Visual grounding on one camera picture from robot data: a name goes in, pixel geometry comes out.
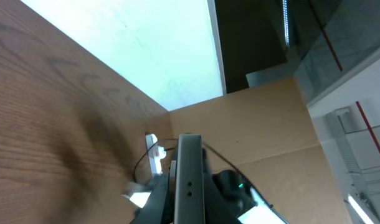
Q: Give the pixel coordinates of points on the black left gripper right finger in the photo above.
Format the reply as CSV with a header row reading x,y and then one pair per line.
x,y
216,208

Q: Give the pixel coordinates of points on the white power strip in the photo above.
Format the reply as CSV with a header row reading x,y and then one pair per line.
x,y
155,154

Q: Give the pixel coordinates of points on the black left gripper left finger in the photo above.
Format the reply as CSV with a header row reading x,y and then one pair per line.
x,y
159,208

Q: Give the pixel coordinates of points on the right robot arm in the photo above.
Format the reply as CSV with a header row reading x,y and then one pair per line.
x,y
241,196

